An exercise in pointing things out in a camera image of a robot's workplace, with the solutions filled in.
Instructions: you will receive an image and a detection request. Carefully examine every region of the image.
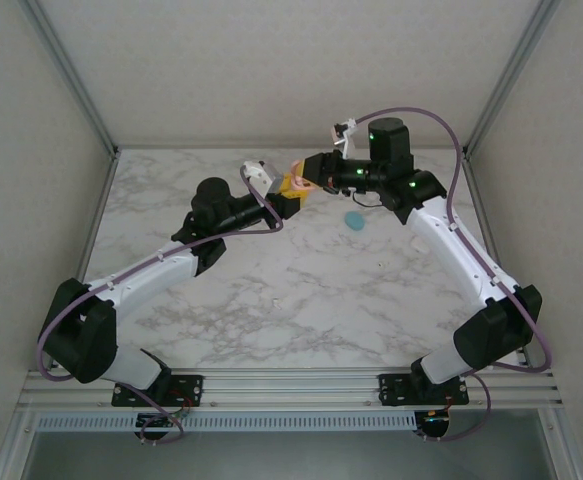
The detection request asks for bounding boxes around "pink earbud charging case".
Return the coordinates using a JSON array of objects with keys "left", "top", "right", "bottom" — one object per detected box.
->
[{"left": 288, "top": 158, "right": 318, "bottom": 194}]

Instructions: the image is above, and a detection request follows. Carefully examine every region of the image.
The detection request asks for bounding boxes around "blue earbud charging case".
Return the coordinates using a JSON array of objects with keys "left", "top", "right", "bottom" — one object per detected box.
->
[{"left": 344, "top": 210, "right": 369, "bottom": 234}]

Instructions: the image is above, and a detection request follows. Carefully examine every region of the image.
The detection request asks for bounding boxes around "small controller circuit board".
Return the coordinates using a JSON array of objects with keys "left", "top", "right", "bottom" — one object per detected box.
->
[
  {"left": 417, "top": 409, "right": 453, "bottom": 427},
  {"left": 135, "top": 412, "right": 183, "bottom": 430}
]

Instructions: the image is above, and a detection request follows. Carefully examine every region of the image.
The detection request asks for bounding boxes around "thin black gripper wire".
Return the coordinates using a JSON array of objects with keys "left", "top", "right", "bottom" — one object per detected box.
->
[{"left": 351, "top": 191, "right": 388, "bottom": 208}]

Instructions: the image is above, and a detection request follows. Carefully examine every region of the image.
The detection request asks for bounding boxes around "aluminium table side rail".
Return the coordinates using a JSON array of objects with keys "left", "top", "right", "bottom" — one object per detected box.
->
[
  {"left": 461, "top": 152, "right": 531, "bottom": 370},
  {"left": 78, "top": 152, "right": 121, "bottom": 286}
]

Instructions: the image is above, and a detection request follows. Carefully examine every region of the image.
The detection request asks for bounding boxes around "aluminium frame corner post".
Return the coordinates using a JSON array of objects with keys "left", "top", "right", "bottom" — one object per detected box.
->
[
  {"left": 23, "top": 0, "right": 121, "bottom": 160},
  {"left": 460, "top": 0, "right": 562, "bottom": 160}
]

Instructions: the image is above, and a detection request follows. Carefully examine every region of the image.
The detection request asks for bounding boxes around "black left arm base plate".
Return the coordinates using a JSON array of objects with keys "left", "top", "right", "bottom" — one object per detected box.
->
[{"left": 110, "top": 374, "right": 205, "bottom": 407}]

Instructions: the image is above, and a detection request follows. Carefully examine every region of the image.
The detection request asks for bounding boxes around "aluminium mounting rail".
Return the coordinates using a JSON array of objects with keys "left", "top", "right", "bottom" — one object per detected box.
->
[{"left": 18, "top": 368, "right": 565, "bottom": 407}]

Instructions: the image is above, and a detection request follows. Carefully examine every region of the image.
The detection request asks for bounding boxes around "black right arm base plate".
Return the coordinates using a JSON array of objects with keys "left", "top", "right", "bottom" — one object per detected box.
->
[{"left": 378, "top": 372, "right": 471, "bottom": 406}]

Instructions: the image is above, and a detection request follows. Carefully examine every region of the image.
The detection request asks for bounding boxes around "grey slotted cable duct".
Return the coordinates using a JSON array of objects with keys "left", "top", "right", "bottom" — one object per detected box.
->
[{"left": 35, "top": 412, "right": 418, "bottom": 432}]

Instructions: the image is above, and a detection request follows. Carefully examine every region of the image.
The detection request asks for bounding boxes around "aluminium frame leg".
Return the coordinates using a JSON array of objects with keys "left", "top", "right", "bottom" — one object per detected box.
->
[
  {"left": 535, "top": 407, "right": 583, "bottom": 480},
  {"left": 0, "top": 399, "right": 40, "bottom": 480}
]

